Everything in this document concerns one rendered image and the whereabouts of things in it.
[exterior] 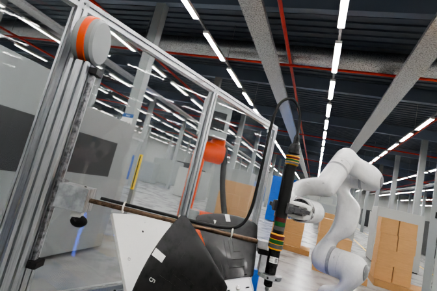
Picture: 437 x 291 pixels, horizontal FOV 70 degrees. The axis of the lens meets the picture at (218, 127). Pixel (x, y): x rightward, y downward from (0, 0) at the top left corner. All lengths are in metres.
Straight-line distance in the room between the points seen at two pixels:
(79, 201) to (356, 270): 1.09
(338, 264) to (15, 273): 1.17
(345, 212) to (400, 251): 7.55
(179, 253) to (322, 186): 0.69
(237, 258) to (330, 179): 0.50
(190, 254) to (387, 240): 8.32
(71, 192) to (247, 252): 0.56
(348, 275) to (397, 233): 7.57
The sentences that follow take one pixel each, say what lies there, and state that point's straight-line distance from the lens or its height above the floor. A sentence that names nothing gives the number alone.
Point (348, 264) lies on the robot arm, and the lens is 1.50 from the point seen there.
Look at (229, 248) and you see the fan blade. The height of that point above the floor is 1.34.
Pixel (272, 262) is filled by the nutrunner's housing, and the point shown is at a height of 1.35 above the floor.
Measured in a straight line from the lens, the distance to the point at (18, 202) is 1.22.
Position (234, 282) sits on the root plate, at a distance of 1.01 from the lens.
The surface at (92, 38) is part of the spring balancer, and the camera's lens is 1.07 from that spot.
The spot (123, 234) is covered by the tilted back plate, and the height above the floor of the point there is 1.31.
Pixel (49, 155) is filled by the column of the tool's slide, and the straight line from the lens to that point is 1.06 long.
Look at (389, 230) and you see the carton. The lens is 9.01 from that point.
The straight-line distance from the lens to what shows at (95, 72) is 1.08.
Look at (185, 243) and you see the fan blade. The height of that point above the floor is 1.37.
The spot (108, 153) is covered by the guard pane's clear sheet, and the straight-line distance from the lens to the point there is 1.35.
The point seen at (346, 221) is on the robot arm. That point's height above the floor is 1.49.
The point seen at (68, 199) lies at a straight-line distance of 1.04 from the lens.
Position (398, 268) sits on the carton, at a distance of 9.14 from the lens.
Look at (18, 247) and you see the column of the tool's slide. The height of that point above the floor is 1.22.
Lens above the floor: 1.54
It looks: 9 degrees up
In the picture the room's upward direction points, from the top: 14 degrees clockwise
